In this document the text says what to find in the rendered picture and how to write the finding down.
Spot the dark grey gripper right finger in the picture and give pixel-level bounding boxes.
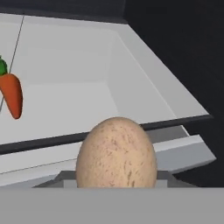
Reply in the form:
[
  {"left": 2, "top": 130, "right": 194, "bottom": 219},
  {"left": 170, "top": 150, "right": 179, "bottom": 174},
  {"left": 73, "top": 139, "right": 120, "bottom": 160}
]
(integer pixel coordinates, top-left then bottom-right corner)
[{"left": 156, "top": 170, "right": 200, "bottom": 189}]

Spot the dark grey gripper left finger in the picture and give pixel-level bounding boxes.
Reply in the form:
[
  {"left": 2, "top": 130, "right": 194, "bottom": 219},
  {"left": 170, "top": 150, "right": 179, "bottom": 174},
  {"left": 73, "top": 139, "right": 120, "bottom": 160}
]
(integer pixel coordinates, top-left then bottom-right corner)
[{"left": 32, "top": 170, "right": 78, "bottom": 189}]

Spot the speckled beige egg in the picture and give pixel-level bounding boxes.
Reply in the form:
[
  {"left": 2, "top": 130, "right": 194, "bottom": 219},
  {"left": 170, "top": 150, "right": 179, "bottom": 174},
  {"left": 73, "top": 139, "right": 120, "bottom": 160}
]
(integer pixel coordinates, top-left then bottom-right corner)
[{"left": 75, "top": 116, "right": 158, "bottom": 189}]

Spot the white fridge shelf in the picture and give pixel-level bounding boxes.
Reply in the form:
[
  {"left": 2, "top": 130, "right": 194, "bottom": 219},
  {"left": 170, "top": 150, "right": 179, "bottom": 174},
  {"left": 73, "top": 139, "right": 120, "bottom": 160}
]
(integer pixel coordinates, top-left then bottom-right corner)
[{"left": 0, "top": 81, "right": 214, "bottom": 156}]

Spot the orange carrot with green top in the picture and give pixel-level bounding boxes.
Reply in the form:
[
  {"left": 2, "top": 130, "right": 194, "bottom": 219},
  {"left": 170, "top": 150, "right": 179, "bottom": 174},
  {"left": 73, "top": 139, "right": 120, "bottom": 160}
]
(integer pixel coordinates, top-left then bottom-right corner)
[{"left": 0, "top": 55, "right": 24, "bottom": 120}]

